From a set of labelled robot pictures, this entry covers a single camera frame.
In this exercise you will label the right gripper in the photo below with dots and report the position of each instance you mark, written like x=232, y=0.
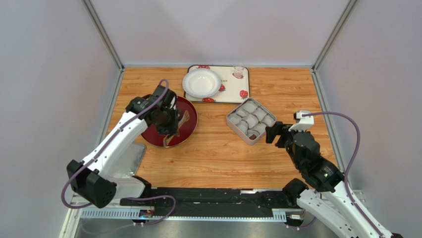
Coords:
x=277, y=136

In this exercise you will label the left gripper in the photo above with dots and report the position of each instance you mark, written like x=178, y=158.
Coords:
x=173, y=128

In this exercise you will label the metal serving tongs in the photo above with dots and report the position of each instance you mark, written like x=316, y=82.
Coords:
x=167, y=140

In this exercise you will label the pink chocolate tin box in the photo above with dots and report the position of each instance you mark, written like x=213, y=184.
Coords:
x=250, y=117

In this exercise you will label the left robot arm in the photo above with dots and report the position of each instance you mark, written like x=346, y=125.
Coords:
x=89, y=178

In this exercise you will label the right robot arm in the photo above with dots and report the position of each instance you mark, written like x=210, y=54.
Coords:
x=323, y=192

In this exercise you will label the red round tray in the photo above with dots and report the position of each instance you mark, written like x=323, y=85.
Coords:
x=154, y=138

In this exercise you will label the white paper plate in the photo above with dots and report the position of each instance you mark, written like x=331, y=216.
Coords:
x=201, y=83

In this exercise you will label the strawberry pattern tray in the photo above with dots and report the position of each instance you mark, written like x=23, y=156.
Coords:
x=232, y=90

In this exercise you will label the silver tin lid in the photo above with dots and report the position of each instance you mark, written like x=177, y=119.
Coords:
x=129, y=162

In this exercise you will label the small clear glass cup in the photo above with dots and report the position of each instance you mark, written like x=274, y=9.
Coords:
x=238, y=70

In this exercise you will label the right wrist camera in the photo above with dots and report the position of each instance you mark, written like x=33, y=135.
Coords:
x=303, y=122

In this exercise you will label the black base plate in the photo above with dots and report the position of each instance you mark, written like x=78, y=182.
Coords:
x=213, y=202

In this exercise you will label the aluminium frame rail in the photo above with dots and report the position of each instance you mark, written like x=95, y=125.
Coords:
x=141, y=215

